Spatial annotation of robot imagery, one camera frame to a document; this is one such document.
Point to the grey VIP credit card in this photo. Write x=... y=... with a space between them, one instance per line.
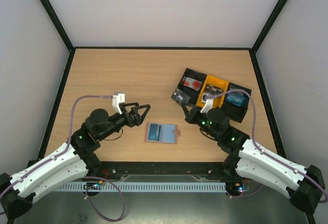
x=180 y=97

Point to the red white card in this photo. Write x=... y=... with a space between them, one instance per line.
x=192 y=83

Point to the black bin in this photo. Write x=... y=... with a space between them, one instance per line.
x=234 y=112
x=190 y=92

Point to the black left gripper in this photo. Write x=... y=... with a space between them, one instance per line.
x=139 y=121

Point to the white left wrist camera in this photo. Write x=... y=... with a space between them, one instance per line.
x=118 y=98

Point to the yellow bin middle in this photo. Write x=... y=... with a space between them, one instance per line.
x=213 y=81

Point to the black bin left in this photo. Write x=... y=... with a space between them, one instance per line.
x=190 y=92

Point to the black frame post right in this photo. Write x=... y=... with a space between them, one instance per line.
x=268 y=24

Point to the black frame post left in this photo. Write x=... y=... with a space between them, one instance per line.
x=57 y=24

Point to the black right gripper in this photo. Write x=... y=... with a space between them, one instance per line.
x=191 y=114

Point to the black bin right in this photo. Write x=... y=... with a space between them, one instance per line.
x=234 y=112

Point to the black aluminium front rail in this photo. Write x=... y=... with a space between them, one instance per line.
x=210 y=170

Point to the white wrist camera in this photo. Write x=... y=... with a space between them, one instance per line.
x=118 y=98
x=209 y=100

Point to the black frame post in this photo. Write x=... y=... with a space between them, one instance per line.
x=57 y=24
x=268 y=24

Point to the blue VIP credit card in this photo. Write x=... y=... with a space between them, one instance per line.
x=236 y=100

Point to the dark card in yellow bin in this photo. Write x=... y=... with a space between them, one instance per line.
x=212 y=90

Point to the light blue slotted cable duct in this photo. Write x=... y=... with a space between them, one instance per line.
x=157 y=187

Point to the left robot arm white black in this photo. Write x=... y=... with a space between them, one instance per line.
x=74 y=159

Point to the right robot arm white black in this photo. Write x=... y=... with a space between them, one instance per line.
x=302 y=185

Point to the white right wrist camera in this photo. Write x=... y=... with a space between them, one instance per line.
x=209 y=100

